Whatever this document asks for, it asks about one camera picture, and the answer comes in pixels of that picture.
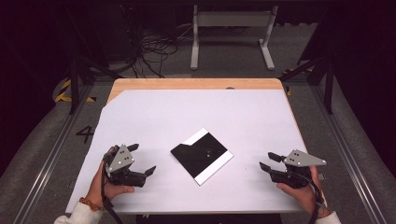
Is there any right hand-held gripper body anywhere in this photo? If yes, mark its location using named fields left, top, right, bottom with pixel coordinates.
left=269, top=148, right=328, bottom=190

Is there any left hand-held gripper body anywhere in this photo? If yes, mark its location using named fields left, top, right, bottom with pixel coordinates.
left=104, top=144, right=148, bottom=189

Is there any black and silver photo frame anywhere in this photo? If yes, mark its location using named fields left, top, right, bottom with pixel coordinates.
left=170, top=127, right=234, bottom=187

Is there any person's left hand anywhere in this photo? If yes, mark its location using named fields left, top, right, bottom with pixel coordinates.
left=85, top=147, right=135, bottom=209

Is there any person's right hand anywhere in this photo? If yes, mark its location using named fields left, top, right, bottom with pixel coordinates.
left=276, top=165, right=332, bottom=219

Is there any white paper sheet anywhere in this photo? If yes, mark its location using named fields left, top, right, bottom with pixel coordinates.
left=64, top=89, right=314, bottom=215

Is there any black metal stand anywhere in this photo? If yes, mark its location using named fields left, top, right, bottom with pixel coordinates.
left=63, top=6, right=126, bottom=115
left=277, top=54, right=336, bottom=115

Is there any wooden table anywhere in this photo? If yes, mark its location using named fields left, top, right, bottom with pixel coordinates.
left=106, top=77, right=309, bottom=152

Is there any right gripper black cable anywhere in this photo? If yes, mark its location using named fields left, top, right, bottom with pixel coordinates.
left=297, top=172, right=329, bottom=224

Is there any aluminium floor rail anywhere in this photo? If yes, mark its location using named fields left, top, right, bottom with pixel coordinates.
left=11, top=84, right=95, bottom=224
left=310, top=84, right=388, bottom=224

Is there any orange bead bracelet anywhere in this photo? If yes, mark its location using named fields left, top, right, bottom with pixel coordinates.
left=78, top=196, right=106, bottom=213

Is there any tangle of black cables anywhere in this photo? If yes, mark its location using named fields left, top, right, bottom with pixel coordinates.
left=129, top=29, right=180, bottom=79

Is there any white metal desk frame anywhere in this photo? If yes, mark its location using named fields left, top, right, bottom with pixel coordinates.
left=190, top=4, right=279, bottom=72

